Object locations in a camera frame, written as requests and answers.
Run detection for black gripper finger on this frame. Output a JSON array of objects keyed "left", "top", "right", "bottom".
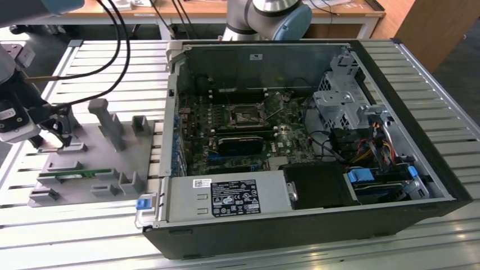
[
  {"left": 48, "top": 106, "right": 80, "bottom": 149},
  {"left": 25, "top": 128, "right": 52, "bottom": 150}
]

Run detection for CPU socket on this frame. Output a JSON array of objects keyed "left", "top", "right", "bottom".
[{"left": 228, "top": 104, "right": 269, "bottom": 127}]

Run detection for grey parts rack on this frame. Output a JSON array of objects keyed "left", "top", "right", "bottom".
[{"left": 28, "top": 98, "right": 157, "bottom": 209}]

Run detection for green RAM stick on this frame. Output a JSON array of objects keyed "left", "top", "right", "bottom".
[{"left": 38, "top": 168, "right": 113, "bottom": 181}]

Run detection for grey power supply unit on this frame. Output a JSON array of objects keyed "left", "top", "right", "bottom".
[{"left": 164, "top": 170, "right": 293, "bottom": 223}]

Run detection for white box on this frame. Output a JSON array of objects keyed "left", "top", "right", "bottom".
[{"left": 112, "top": 0, "right": 153, "bottom": 12}]

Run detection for black graphics card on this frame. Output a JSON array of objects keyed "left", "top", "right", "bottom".
[{"left": 214, "top": 135, "right": 265, "bottom": 156}]

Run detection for black RAM stick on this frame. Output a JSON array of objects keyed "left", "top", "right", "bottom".
[{"left": 213, "top": 127, "right": 274, "bottom": 135}]

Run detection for metal locking lever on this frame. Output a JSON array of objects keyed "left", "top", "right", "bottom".
[{"left": 265, "top": 103, "right": 285, "bottom": 122}]

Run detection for metal socket cover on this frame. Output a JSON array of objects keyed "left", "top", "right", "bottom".
[{"left": 261, "top": 90, "right": 294, "bottom": 111}]

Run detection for silver chipset heatsink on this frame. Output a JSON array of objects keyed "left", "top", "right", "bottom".
[{"left": 268, "top": 157, "right": 290, "bottom": 171}]

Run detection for green motherboard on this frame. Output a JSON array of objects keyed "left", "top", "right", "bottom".
[{"left": 172, "top": 89, "right": 326, "bottom": 177}]

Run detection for black PC case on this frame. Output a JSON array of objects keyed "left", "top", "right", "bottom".
[{"left": 141, "top": 39, "right": 474, "bottom": 260}]

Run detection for silver drive cage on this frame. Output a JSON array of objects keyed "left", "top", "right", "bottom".
[{"left": 313, "top": 53, "right": 390, "bottom": 132}]

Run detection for blue disk carrier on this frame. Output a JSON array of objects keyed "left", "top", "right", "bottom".
[{"left": 346, "top": 167, "right": 376, "bottom": 185}]

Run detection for white papers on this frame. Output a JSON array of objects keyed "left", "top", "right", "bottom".
[{"left": 310, "top": 0, "right": 370, "bottom": 10}]

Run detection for wooden desk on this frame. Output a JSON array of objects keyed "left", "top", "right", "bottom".
[{"left": 56, "top": 0, "right": 386, "bottom": 40}]

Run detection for wooden cabinet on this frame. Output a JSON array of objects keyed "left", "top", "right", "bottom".
[{"left": 370, "top": 0, "right": 480, "bottom": 74}]

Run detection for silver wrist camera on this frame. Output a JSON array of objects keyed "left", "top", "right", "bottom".
[{"left": 0, "top": 98, "right": 40, "bottom": 145}]

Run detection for thick black cable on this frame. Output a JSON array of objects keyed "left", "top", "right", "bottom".
[
  {"left": 56, "top": 0, "right": 122, "bottom": 81},
  {"left": 52, "top": 0, "right": 132, "bottom": 111}
]

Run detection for black data wire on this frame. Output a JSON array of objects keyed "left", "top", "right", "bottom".
[{"left": 305, "top": 130, "right": 349, "bottom": 164}]

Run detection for yellow and red wires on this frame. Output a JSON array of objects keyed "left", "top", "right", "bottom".
[{"left": 352, "top": 137, "right": 398, "bottom": 167}]

